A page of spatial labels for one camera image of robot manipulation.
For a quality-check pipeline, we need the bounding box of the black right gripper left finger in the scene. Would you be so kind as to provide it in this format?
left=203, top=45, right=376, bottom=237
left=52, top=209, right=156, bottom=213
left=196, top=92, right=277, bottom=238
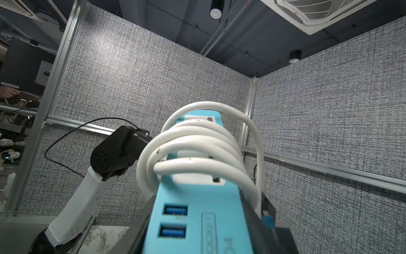
left=109, top=195, right=156, bottom=254

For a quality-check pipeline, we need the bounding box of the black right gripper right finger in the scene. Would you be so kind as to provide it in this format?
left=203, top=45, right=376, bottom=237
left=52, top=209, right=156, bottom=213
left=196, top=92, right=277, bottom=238
left=240, top=194, right=298, bottom=254

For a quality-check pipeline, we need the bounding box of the teal power strip with sockets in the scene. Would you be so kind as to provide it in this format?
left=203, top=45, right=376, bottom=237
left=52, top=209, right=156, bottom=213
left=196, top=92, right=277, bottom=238
left=136, top=102, right=262, bottom=254

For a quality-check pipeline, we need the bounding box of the white power strip cord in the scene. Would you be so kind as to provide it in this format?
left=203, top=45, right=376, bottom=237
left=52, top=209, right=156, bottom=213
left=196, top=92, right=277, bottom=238
left=136, top=101, right=265, bottom=220

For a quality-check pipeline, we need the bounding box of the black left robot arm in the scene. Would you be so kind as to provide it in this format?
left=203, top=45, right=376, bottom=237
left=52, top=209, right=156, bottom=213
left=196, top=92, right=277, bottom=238
left=29, top=126, right=152, bottom=254

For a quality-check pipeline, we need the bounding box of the ceiling air conditioner vent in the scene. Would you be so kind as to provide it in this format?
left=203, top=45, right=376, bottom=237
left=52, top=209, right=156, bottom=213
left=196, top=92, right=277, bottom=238
left=262, top=0, right=375, bottom=35

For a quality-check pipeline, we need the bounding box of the black ceiling spotlight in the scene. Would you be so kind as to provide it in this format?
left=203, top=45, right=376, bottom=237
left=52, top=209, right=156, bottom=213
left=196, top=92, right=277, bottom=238
left=209, top=0, right=225, bottom=20

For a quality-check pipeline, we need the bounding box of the black monitor outside enclosure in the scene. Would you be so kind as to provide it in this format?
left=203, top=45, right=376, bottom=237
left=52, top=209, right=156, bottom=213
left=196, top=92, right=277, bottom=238
left=1, top=38, right=55, bottom=96

